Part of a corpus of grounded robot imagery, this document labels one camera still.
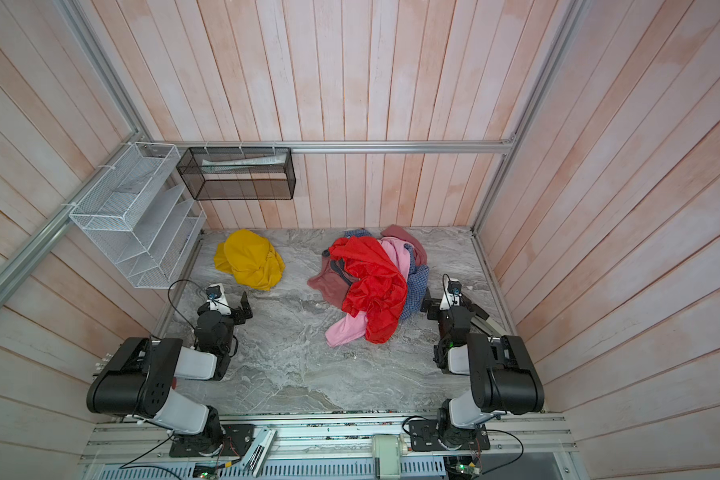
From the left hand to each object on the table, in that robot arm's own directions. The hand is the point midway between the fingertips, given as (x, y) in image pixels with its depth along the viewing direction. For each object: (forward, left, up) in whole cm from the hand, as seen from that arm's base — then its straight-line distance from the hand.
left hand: (232, 299), depth 91 cm
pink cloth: (-8, -38, -3) cm, 39 cm away
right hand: (+3, -66, +2) cm, 66 cm away
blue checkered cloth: (+7, -59, +1) cm, 59 cm away
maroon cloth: (+11, -29, -7) cm, 32 cm away
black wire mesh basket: (+43, +2, +16) cm, 46 cm away
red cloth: (+2, -45, +4) cm, 46 cm away
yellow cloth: (+18, -1, -3) cm, 18 cm away
